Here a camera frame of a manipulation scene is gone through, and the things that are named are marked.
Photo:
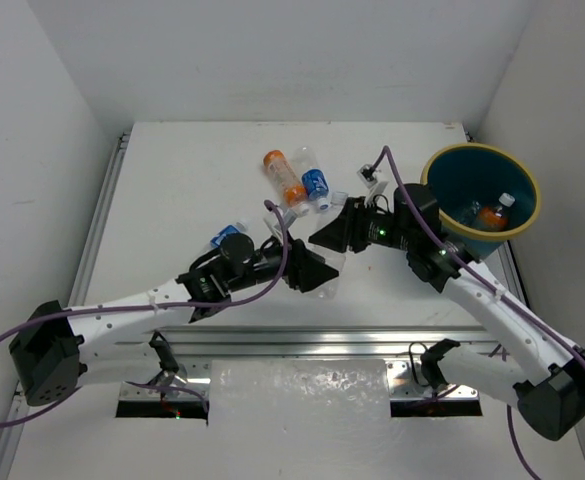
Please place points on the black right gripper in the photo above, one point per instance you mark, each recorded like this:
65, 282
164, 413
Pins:
348, 228

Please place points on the teal bin with yellow rim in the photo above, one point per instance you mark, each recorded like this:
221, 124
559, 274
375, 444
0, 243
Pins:
467, 178

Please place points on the aluminium rail frame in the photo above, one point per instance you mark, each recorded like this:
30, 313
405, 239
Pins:
298, 385

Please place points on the blue label bottle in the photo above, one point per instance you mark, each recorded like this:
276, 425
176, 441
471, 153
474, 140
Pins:
239, 226
313, 178

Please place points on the orange label bottle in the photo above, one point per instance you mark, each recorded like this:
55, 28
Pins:
292, 192

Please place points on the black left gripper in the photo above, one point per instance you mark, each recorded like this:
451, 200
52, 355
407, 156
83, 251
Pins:
295, 266

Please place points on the blue label bottle top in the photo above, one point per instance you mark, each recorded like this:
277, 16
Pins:
313, 178

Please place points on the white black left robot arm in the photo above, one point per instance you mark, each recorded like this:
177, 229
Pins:
61, 349

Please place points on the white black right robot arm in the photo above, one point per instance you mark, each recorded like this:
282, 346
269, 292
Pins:
545, 381

